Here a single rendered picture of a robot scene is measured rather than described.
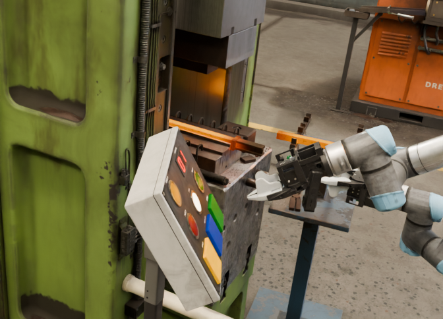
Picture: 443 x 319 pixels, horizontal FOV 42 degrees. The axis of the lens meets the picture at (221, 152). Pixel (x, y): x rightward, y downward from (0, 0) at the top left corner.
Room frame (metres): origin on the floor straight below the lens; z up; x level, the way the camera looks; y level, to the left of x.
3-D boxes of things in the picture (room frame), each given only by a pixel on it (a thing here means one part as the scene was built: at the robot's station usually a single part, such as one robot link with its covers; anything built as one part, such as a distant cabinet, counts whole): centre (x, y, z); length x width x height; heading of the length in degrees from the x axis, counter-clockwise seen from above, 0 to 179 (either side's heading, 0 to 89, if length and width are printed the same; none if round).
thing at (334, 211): (2.01, -0.39, 0.67); 0.40 x 0.30 x 0.02; 164
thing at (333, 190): (1.50, -0.34, 0.97); 0.09 x 0.03 x 0.06; 102
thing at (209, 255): (1.03, 0.00, 1.01); 0.07 x 0.05 x 0.07; 1
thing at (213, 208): (1.23, 0.00, 1.01); 0.07 x 0.05 x 0.07; 1
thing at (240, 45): (1.76, 0.17, 1.32); 0.42 x 0.20 x 0.10; 66
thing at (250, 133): (1.86, -0.04, 0.95); 0.12 x 0.08 x 0.06; 66
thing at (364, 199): (1.52, -0.44, 0.97); 0.12 x 0.08 x 0.09; 66
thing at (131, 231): (1.39, 0.24, 0.80); 0.06 x 0.03 x 0.14; 156
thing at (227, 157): (1.76, 0.17, 0.96); 0.42 x 0.20 x 0.09; 66
